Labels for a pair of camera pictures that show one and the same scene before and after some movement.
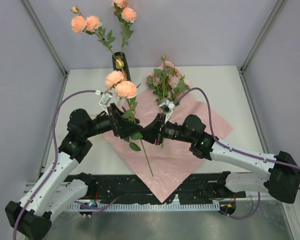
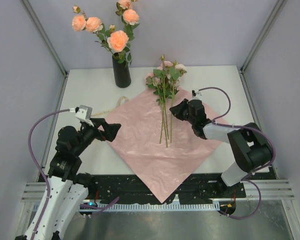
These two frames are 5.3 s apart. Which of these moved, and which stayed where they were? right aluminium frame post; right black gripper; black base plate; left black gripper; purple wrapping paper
Moved: left black gripper; right black gripper
Stayed: purple wrapping paper; black base plate; right aluminium frame post
